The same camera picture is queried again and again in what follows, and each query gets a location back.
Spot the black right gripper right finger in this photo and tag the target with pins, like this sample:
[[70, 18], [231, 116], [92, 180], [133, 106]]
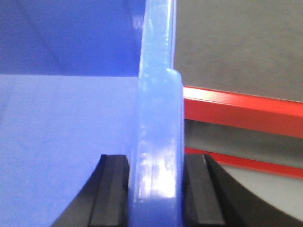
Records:
[[213, 198]]

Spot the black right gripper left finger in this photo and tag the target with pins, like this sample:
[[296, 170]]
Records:
[[103, 200]]

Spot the blue plastic bin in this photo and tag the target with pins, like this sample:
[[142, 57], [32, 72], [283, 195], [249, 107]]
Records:
[[80, 79]]

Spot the red conveyor frame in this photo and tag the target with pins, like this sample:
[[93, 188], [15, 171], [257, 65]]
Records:
[[259, 113]]

